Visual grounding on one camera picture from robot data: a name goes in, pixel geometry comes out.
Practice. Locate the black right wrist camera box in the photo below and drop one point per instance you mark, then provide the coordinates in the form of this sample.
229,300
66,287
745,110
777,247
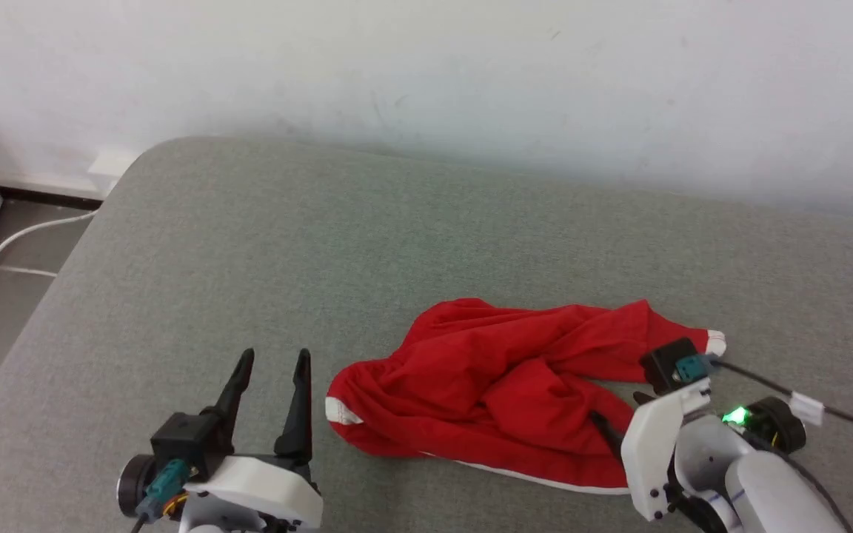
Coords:
665,366

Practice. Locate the dark baseboard strip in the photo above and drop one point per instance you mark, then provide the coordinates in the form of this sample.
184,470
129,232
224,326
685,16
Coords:
41,197

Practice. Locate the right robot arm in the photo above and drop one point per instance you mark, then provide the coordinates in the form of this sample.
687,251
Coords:
760,488

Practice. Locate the red shorts with white trim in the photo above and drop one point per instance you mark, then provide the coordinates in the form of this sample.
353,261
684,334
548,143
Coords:
500,385

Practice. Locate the white wall socket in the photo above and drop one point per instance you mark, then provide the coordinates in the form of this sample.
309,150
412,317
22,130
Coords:
112,164

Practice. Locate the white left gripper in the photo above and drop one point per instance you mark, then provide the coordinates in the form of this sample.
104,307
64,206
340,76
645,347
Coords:
271,485

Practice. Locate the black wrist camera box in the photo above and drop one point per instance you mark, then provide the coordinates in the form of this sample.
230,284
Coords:
182,444
665,366

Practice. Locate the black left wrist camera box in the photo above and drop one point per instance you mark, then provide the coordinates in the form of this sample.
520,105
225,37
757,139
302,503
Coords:
182,444

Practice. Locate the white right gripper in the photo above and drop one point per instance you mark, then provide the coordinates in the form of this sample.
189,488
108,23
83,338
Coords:
649,459

